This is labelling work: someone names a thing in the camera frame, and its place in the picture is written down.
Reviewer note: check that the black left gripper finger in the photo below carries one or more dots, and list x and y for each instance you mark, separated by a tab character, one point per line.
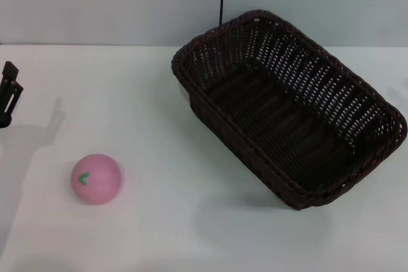
9	93

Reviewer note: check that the pink peach toy ball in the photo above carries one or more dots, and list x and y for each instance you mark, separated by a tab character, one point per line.
99	183

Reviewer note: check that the dark brown wicker basket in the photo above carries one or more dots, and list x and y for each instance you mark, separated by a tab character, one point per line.
274	116

